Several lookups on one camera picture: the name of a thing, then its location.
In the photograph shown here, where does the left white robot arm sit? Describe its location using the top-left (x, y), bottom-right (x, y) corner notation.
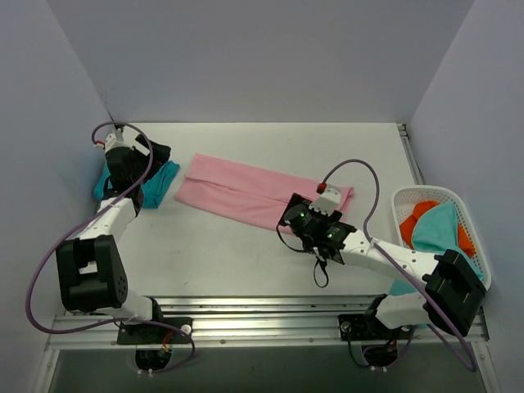
top-left (56, 133), bottom-right (171, 343)

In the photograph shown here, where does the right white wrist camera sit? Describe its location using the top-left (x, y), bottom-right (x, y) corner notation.
top-left (314, 184), bottom-right (341, 216)

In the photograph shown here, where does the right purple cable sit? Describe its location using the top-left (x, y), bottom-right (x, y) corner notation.
top-left (318, 159), bottom-right (478, 373)

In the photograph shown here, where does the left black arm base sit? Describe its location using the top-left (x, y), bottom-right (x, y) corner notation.
top-left (116, 317), bottom-right (196, 373)

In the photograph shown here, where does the aluminium mounting rail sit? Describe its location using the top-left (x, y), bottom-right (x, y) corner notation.
top-left (46, 296), bottom-right (489, 350)

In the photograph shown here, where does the light turquoise t shirt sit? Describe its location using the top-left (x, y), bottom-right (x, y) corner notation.
top-left (386, 202), bottom-right (484, 297)

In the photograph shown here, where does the pink t shirt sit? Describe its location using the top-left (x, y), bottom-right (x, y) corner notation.
top-left (173, 152), bottom-right (355, 233)

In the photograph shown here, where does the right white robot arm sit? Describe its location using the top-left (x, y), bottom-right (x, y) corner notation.
top-left (278, 194), bottom-right (486, 338)

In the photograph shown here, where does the folded teal t shirt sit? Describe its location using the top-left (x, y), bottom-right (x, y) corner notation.
top-left (93, 160), bottom-right (180, 209)

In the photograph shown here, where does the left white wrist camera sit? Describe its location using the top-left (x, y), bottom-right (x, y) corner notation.
top-left (94, 128), bottom-right (129, 153)

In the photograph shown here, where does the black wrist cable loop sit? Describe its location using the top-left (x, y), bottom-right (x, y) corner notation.
top-left (275, 224), bottom-right (330, 288)

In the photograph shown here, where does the white plastic laundry basket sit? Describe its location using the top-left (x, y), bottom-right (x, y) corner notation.
top-left (391, 185), bottom-right (492, 290)

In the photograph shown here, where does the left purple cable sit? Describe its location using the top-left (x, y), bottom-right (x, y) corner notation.
top-left (25, 121), bottom-right (197, 374)

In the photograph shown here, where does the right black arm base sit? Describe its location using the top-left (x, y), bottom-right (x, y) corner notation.
top-left (338, 295), bottom-right (416, 372)

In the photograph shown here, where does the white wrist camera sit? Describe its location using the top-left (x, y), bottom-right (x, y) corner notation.
top-left (314, 184), bottom-right (341, 216)
top-left (94, 128), bottom-right (129, 153)

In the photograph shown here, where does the orange t shirt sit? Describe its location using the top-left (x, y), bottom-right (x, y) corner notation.
top-left (399, 200), bottom-right (477, 258)

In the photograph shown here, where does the purple cable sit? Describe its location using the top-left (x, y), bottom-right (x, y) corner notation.
top-left (25, 121), bottom-right (197, 374)
top-left (318, 159), bottom-right (478, 373)

